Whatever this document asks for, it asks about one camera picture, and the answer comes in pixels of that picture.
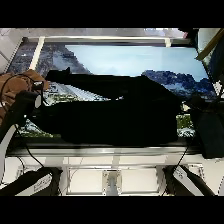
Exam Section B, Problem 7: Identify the black garment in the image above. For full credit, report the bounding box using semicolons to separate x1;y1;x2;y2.
40;66;184;148

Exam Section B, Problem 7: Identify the brown garment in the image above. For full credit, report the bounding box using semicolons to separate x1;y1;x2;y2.
0;69;51;128

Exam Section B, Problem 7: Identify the silver frame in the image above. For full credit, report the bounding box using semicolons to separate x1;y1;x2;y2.
0;145;224;197

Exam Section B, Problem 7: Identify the black cable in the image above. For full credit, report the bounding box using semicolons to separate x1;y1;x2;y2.
161;141;193;197
13;123;46;169
0;73;38;101

